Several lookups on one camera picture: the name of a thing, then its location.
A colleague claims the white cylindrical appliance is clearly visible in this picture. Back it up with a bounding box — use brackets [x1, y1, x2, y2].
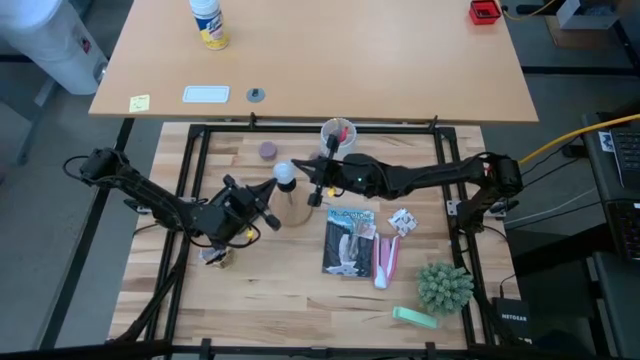
[0, 0, 109, 96]

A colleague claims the yellow disinfecting wipes canister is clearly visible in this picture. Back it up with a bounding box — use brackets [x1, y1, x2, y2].
[188, 0, 231, 51]

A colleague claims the white lightbulb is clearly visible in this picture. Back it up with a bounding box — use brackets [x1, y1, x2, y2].
[272, 160, 297, 185]

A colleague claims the red box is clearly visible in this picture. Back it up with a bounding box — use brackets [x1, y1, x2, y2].
[468, 0, 502, 26]

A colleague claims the thick yellow cable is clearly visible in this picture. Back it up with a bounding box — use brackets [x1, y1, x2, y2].
[518, 113, 640, 166]

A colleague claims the pink stapler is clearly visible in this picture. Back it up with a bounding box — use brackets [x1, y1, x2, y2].
[371, 232, 402, 291]

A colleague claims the mint green box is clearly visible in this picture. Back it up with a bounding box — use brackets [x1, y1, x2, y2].
[391, 305, 440, 330]

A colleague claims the grey cardboard box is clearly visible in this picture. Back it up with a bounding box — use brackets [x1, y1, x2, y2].
[555, 0, 621, 31]

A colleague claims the black network router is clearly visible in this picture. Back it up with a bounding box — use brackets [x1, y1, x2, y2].
[491, 296, 532, 341]

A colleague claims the thin yellow cable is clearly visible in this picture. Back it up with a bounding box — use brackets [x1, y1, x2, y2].
[501, 0, 559, 22]

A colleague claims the black backlit keyboard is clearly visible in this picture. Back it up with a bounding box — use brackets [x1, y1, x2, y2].
[605, 199, 640, 264]

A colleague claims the black metal table frame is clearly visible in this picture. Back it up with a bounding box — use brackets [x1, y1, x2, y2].
[104, 113, 501, 360]

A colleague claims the black side desk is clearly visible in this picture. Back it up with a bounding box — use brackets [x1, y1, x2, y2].
[582, 112, 640, 360]

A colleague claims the Yellowstone booklet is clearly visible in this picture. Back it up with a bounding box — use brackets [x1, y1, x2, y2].
[321, 208, 377, 279]

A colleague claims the green succulent plant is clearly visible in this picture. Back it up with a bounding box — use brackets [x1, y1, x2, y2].
[416, 261, 475, 317]

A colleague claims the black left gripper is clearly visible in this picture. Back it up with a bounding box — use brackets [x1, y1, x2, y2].
[192, 174, 282, 246]

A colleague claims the white patterned packet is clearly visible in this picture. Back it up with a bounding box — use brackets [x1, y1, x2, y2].
[387, 207, 420, 238]

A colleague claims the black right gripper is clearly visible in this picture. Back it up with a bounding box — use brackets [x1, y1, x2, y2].
[291, 152, 399, 207]

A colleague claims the yellow sticky note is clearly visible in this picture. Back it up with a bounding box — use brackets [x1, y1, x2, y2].
[128, 93, 151, 114]

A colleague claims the beige wooden desk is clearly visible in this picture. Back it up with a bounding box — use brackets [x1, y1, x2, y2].
[88, 0, 540, 125]

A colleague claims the lamp stand with wooden base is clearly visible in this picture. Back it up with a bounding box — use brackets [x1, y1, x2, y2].
[268, 177, 316, 229]

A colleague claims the white rectangular card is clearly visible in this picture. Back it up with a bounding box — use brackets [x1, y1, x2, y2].
[181, 85, 231, 105]

